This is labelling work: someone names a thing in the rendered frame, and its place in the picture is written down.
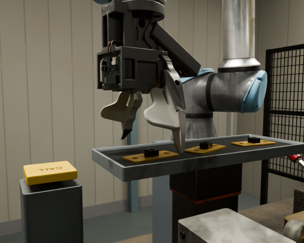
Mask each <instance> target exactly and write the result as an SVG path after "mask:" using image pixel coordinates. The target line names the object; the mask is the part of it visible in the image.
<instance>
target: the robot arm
mask: <svg viewBox="0 0 304 243"><path fill-rule="evenodd" d="M93 1H94V2H96V3H98V4H108V3H109V5H108V6H106V5H104V6H102V7H101V28H102V51H101V52H98V53H97V89H103V90H112V91H113V92H120V93H119V95H118V98H117V100H116V101H115V102H114V103H112V104H110V105H107V106H105V107H104V108H103V109H102V110H101V117H103V118H105V119H109V120H113V121H117V122H120V139H121V140H122V139H125V138H126V136H127V135H128V134H129V133H130V132H131V131H132V126H133V122H134V120H135V119H136V112H137V110H138V108H139V107H141V104H142V101H143V99H142V95H141V93H142V94H149V93H150V96H151V99H152V106H150V107H149V108H147V109H146V110H145V111H144V117H145V119H146V121H147V122H148V123H149V124H150V125H153V126H157V127H161V128H165V129H169V130H172V134H171V137H170V141H174V143H175V146H176V148H177V151H178V153H179V154H182V153H183V152H184V150H185V141H186V140H192V139H202V138H212V137H218V136H217V132H216V128H215V125H214V122H213V112H240V113H249V112H256V111H258V110H259V109H260V108H261V106H262V104H263V101H264V97H265V93H266V87H267V73H266V72H265V71H263V70H261V64H260V63H259V62H258V61H257V60H256V59H255V0H222V45H223V61H222V62H221V63H220V65H219V66H218V73H215V71H214V69H212V68H203V69H201V64H200V63H199V62H198V61H197V60H196V59H195V58H194V57H193V56H192V55H191V54H190V53H189V52H188V51H187V50H186V49H185V48H184V47H183V46H182V45H181V44H179V43H178V42H177V41H176V40H175V39H174V38H173V37H172V36H171V35H170V34H169V33H168V32H167V31H166V30H165V29H164V28H163V27H162V26H161V25H160V24H159V23H158V21H161V20H163V19H164V18H165V7H164V6H165V4H166V0H93ZM100 64H101V65H102V68H101V71H102V81H100Z"/></svg>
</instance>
